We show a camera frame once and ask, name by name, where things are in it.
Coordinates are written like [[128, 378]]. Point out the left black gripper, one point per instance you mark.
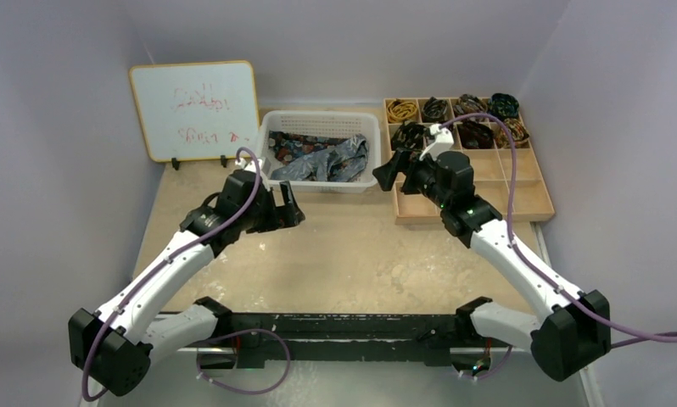
[[283, 216]]

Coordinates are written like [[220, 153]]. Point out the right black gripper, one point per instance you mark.
[[403, 175]]

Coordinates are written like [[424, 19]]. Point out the black floral tie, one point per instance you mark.
[[409, 135]]

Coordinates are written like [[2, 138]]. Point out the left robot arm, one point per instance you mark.
[[115, 345]]

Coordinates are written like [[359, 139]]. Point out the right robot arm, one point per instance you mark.
[[561, 333]]

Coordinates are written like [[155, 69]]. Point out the grey blue patterned tie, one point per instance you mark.
[[341, 163]]

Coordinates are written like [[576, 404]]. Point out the yellow rolled tie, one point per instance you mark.
[[401, 110]]

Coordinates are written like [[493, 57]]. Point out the dark colourful patterned tie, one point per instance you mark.
[[286, 147]]

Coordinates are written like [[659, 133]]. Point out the white plastic basket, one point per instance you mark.
[[323, 124]]

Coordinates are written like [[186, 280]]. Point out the dark olive rolled tie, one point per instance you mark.
[[435, 110]]

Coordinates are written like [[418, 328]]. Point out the dark maroon rolled tie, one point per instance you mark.
[[474, 135]]

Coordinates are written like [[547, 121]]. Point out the brown patterned rolled tie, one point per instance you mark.
[[469, 104]]

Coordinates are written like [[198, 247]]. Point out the wooden compartment tray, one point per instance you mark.
[[509, 178]]

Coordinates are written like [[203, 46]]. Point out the dark green rolled tie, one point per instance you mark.
[[503, 106]]

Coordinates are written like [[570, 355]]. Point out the orange brown rolled tie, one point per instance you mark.
[[518, 133]]

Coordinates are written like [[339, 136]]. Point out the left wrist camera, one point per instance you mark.
[[257, 167]]

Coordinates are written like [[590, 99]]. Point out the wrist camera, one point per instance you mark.
[[257, 167], [442, 141]]

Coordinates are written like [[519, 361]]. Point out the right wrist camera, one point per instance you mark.
[[442, 141]]

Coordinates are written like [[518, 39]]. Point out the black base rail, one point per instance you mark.
[[262, 337]]

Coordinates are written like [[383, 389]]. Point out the white whiteboard orange frame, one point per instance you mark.
[[196, 111]]

